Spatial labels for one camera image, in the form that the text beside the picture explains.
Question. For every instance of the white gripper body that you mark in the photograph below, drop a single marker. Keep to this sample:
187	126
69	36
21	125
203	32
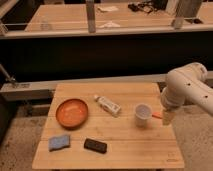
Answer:
167	116

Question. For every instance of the white ceramic cup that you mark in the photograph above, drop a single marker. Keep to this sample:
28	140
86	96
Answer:
143	114

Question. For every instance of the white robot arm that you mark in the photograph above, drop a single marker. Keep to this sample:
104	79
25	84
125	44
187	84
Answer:
185	83

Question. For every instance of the orange carrot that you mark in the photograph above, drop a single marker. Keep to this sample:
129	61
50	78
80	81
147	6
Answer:
157	116

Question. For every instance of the white tube bottle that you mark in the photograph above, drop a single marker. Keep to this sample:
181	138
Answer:
108	105

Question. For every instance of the black rectangular block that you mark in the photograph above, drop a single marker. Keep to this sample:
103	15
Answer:
95	145

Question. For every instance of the small wooden table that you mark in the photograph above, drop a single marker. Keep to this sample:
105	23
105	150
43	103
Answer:
128	146

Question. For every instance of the orange bowl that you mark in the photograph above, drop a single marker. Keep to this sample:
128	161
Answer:
72	113

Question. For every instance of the white crumpled paper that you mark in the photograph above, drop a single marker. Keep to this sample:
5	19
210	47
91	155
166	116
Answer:
110	24

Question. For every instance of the blue sponge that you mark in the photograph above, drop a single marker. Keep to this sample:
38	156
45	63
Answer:
59	142

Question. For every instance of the background wooden workbench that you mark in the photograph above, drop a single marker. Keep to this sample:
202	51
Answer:
74	17

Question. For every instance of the white paper sheet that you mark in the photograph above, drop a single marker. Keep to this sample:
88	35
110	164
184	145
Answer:
107	9

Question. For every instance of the clear plastic bottle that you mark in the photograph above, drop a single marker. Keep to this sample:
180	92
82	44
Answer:
45	26

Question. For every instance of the grey metal post right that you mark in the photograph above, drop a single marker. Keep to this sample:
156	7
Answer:
187	11

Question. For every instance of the grey metal post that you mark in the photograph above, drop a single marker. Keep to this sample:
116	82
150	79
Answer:
187	11
90	16

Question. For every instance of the metal clamp bracket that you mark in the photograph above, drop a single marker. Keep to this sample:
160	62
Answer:
12	79

